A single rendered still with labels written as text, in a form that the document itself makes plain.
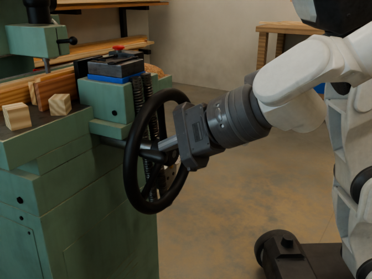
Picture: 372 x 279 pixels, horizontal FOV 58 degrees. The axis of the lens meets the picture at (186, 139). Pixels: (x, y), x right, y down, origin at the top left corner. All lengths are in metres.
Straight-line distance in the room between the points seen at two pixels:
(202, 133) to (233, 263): 1.17
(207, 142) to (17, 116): 0.37
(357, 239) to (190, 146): 0.80
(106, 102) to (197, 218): 1.24
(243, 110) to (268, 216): 1.51
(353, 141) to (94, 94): 0.70
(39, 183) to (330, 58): 0.58
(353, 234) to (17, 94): 1.04
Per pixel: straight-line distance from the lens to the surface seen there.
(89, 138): 0.83
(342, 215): 1.29
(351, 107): 0.97
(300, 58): 0.48
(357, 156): 1.07
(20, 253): 0.93
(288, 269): 1.41
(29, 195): 0.77
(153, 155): 0.64
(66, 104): 0.78
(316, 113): 0.53
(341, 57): 0.47
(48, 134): 0.74
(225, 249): 1.73
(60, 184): 0.80
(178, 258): 1.68
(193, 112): 0.58
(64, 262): 0.90
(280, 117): 0.51
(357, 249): 1.28
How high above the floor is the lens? 1.14
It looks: 24 degrees down
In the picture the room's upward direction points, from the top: straight up
